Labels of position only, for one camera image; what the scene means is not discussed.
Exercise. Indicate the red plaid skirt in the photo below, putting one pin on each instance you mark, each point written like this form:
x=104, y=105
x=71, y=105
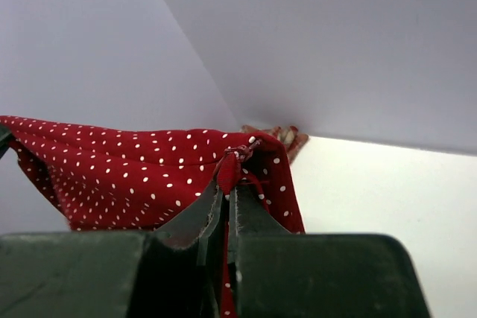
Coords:
x=291, y=138

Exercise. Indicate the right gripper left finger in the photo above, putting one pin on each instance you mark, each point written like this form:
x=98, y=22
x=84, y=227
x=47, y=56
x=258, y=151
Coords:
x=172, y=272

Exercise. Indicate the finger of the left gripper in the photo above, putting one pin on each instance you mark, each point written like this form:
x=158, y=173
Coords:
x=5, y=137

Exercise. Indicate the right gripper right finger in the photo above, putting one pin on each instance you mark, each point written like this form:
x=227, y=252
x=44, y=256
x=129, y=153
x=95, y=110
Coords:
x=276, y=273

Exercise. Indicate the red polka dot skirt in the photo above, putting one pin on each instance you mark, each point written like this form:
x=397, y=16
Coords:
x=104, y=179

